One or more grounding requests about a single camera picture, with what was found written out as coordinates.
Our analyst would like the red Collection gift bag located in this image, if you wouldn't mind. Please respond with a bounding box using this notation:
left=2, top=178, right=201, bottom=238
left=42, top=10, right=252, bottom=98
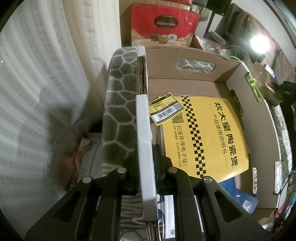
left=119, top=1, right=200, bottom=47

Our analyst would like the white curtain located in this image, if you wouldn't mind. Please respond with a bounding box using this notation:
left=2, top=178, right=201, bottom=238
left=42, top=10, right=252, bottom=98
left=1, top=1, right=121, bottom=237

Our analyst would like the bright desk lamp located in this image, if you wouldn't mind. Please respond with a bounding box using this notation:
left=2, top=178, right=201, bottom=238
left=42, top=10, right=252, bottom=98
left=249, top=35, right=270, bottom=54

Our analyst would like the cardboard box with handles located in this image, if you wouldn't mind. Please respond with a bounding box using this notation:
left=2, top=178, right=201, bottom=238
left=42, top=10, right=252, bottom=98
left=136, top=46, right=281, bottom=240

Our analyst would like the grey honeycomb pattern blanket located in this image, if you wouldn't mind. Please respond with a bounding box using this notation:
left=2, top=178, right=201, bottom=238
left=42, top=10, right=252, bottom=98
left=102, top=46, right=295, bottom=240

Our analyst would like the neon green cable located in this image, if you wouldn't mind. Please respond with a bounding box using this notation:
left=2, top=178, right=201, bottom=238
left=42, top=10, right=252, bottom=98
left=226, top=55, right=265, bottom=103

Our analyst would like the yellow checkered manual booklet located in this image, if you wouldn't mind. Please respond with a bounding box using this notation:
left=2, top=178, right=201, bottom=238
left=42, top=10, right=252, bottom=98
left=149, top=93, right=249, bottom=182

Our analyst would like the left black speaker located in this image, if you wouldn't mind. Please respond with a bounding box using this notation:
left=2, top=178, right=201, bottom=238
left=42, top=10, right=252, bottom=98
left=191, top=0, right=232, bottom=38

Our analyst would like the gold snack package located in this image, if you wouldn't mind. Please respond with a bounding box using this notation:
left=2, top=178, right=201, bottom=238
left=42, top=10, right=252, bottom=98
left=250, top=63, right=282, bottom=106

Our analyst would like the blue gradient mask package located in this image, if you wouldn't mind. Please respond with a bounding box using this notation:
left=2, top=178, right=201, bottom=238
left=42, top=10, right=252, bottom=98
left=159, top=195, right=205, bottom=240

